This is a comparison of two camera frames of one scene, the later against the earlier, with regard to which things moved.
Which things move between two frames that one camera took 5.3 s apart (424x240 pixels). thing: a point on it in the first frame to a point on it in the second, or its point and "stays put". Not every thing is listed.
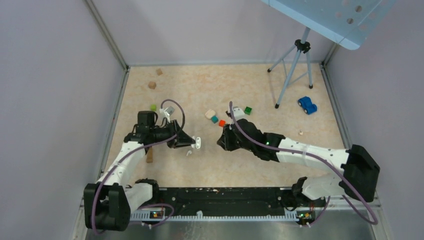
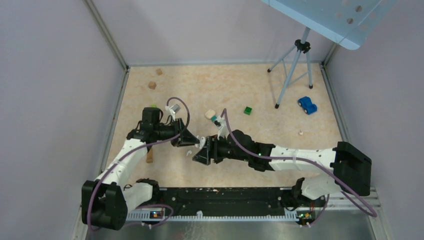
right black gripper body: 233,142 to 222,149
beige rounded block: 210,113 stays put
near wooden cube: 152,85 stays put
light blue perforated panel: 350,21 stays put
